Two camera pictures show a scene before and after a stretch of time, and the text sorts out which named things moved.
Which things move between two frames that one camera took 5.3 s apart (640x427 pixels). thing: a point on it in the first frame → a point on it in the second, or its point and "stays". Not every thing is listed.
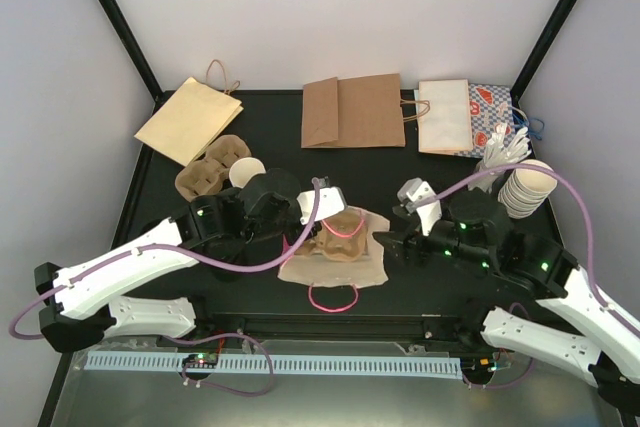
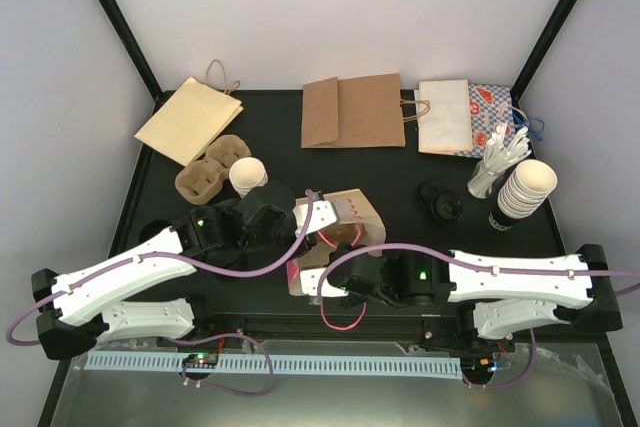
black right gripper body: x=477 y=255 → x=386 y=299
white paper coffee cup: x=243 y=170 stays
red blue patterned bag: x=491 y=113 stays
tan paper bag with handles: x=193 y=118 stays
